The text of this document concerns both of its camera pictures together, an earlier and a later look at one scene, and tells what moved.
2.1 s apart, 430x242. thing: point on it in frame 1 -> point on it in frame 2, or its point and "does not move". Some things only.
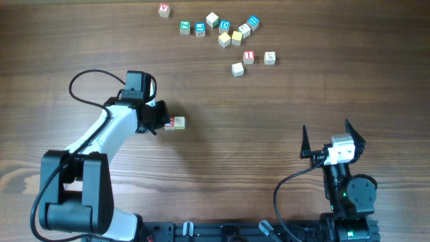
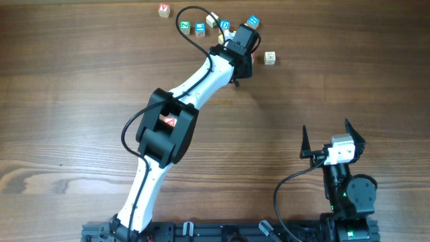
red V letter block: (164, 10) does not move
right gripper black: (318, 157) does not move
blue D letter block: (224, 26) does not move
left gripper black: (161, 107) -> (248, 71)
